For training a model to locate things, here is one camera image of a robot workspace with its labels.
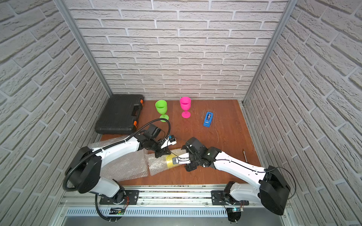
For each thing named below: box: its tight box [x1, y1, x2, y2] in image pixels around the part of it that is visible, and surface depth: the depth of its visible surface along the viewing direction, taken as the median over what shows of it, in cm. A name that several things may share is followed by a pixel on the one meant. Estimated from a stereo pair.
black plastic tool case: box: [94, 94, 145, 135], surface depth 102 cm
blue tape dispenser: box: [203, 111, 214, 128], surface depth 105 cm
